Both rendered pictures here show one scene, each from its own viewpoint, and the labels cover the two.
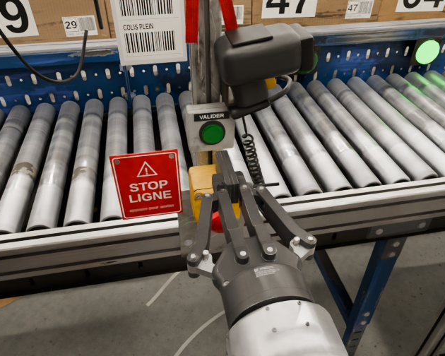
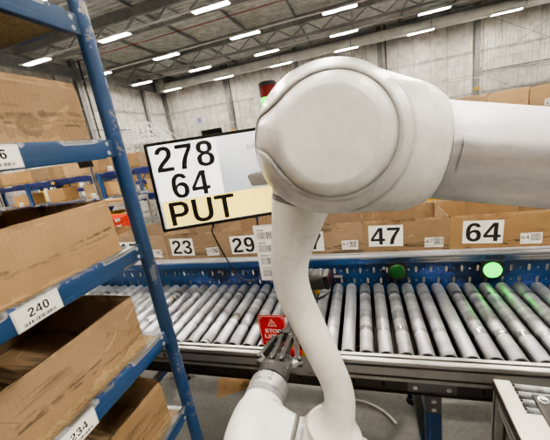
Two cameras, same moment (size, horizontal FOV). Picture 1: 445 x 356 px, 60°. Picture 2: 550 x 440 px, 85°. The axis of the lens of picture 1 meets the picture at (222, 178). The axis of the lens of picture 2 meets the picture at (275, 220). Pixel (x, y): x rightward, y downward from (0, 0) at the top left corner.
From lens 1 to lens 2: 0.56 m
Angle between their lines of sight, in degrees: 35
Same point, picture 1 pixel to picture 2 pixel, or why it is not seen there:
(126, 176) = (264, 325)
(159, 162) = (277, 320)
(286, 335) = (261, 377)
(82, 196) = (254, 333)
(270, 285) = (268, 365)
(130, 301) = not seen: hidden behind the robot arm
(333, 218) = (377, 369)
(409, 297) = not seen: outside the picture
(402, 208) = (424, 373)
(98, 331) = not seen: hidden behind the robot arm
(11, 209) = (224, 333)
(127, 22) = (264, 265)
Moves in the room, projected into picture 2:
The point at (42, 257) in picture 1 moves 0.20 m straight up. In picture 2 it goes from (230, 358) to (220, 312)
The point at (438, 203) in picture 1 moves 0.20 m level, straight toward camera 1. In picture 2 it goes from (453, 375) to (409, 407)
